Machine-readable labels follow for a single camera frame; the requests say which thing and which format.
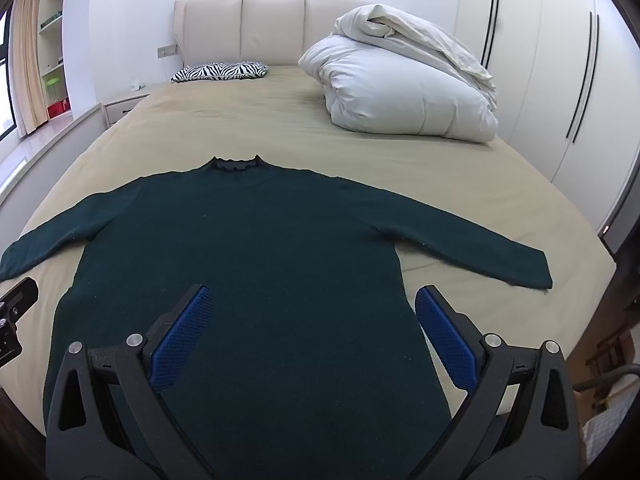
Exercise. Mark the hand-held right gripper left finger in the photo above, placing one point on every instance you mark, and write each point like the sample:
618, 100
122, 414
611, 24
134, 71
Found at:
180, 335

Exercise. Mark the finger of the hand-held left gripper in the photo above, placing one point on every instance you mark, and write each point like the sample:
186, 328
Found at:
15, 305

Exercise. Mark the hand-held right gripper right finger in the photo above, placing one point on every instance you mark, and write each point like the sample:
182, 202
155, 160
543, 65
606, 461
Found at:
445, 335

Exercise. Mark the dark green sweater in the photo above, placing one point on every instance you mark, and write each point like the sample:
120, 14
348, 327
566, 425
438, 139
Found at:
260, 240

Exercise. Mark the white window bench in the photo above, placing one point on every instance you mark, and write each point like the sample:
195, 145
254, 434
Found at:
45, 150

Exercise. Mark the brown wooden chair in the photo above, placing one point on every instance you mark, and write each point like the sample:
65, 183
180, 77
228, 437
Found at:
612, 350

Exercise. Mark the white mesh basket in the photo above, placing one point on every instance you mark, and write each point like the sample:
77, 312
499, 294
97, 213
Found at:
602, 427

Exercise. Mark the red box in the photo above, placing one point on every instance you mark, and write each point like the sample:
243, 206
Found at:
58, 109

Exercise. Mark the window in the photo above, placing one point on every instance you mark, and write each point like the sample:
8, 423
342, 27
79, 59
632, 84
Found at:
6, 85

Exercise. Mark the bed with beige sheet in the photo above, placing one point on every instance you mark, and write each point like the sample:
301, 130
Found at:
250, 125

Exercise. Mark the white nightstand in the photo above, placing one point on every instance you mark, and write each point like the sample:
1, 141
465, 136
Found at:
120, 107

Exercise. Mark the beige curtain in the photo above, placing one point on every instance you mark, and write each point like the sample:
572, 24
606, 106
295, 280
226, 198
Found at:
27, 60

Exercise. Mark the folded white duvet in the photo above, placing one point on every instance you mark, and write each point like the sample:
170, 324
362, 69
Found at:
400, 90

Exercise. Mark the white bookshelf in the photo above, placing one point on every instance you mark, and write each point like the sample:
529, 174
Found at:
52, 45

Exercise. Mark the zebra print pillow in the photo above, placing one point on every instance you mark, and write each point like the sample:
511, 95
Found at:
220, 71

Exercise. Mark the white wardrobe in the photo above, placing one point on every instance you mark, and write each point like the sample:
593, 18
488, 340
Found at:
530, 60

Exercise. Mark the cream padded headboard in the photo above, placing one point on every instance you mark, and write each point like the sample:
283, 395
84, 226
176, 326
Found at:
272, 30

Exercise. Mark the wall switch panel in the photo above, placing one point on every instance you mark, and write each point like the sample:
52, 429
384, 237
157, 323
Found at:
167, 50

